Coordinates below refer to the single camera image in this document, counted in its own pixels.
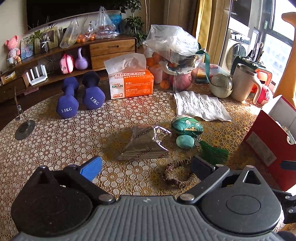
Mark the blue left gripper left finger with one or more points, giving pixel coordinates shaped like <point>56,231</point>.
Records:
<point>91,168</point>

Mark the round cream ceramic jar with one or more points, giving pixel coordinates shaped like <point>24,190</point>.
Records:
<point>221,85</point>

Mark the beige steel mug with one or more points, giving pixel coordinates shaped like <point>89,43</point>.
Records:
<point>243,80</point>

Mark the black television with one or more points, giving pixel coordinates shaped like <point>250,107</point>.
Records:
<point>41,12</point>

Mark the photo frame with plant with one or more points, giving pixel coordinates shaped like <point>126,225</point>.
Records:
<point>42,37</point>

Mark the potted green tree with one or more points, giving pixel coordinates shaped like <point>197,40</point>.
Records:
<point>134,23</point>

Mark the purple dumbbell right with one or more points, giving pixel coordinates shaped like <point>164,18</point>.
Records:
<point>93,97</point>

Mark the large plastic bag with bowls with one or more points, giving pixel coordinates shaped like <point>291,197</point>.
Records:
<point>175,58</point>

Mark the red cardboard box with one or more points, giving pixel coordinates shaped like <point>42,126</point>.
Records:
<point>272,138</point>

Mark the purple kettlebell vase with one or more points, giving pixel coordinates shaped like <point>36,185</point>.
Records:
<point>81,62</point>

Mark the washing machine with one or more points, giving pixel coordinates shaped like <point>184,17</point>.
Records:
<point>235,45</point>

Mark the white crumpled paper towel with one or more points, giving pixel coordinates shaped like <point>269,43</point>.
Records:
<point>202,106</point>

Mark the pink bag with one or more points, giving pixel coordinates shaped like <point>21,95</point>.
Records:
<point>66,64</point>

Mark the purple dumbbell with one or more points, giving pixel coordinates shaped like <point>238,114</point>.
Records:
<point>68,105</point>
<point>93,97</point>

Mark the green tassel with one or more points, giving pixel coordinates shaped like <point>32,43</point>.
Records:
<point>213,155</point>

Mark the wooden tv cabinet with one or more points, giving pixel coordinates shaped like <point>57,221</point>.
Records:
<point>57,64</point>

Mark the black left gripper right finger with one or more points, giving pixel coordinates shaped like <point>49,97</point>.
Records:
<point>201,168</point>

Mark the purple dumbbell left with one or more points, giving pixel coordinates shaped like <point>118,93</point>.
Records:
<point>68,105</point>

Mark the green patterned pouch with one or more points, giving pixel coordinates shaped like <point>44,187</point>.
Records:
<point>186,125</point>

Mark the black phone stand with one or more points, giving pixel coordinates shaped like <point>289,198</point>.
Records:
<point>27,127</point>

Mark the silver foil packet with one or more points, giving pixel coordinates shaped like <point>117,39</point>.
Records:
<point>146,142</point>

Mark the clear bag on cabinet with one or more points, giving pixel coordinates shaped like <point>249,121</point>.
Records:
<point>71,35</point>

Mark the orange tissue pack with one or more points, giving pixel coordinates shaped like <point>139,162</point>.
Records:
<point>128,76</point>

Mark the white wifi router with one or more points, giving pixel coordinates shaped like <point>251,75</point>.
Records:
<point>36,75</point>

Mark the pink plush doll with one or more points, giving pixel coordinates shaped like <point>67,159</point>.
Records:
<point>14,51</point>

